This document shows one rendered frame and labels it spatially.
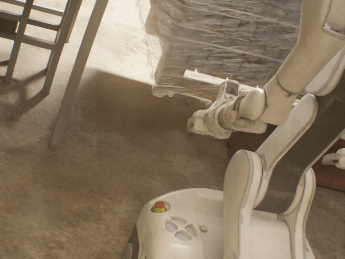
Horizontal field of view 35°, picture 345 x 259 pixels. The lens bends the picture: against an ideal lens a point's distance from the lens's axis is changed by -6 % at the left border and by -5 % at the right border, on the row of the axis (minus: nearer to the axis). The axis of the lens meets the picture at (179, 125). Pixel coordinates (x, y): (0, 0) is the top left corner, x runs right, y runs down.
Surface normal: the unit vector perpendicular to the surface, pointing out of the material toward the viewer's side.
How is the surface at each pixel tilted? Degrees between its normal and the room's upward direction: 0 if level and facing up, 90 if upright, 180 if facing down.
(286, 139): 95
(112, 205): 0
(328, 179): 90
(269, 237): 23
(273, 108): 108
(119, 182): 0
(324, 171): 0
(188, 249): 38
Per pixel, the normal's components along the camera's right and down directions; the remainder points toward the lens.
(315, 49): -0.30, 0.63
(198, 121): -0.33, -0.17
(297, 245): 0.39, -0.48
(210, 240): 0.37, -0.81
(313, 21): -0.86, 0.14
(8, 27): 0.13, 0.54
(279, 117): 0.06, 0.77
